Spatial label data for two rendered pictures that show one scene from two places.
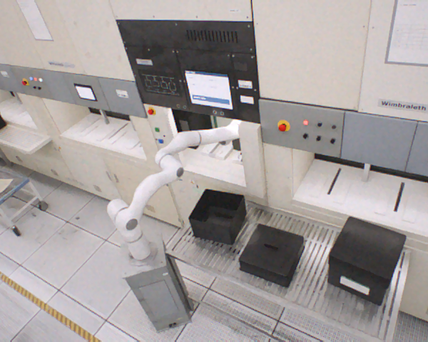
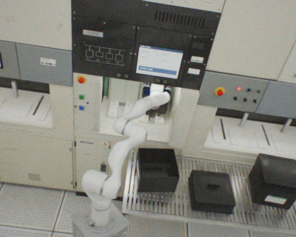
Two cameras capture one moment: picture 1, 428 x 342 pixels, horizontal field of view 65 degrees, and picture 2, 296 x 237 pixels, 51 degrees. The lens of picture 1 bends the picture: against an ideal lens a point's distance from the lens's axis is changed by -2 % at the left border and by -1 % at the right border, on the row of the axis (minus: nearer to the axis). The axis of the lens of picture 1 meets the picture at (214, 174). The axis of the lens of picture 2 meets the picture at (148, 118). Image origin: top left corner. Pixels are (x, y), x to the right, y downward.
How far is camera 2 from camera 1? 1.25 m
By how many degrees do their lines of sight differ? 32
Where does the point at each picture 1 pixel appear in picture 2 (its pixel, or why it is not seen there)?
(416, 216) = (281, 146)
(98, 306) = not seen: outside the picture
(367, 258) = (286, 178)
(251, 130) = (194, 96)
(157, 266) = (123, 227)
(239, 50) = (202, 33)
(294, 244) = (226, 180)
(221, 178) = not seen: hidden behind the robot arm
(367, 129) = (280, 92)
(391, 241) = (291, 165)
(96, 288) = not seen: outside the picture
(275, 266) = (224, 200)
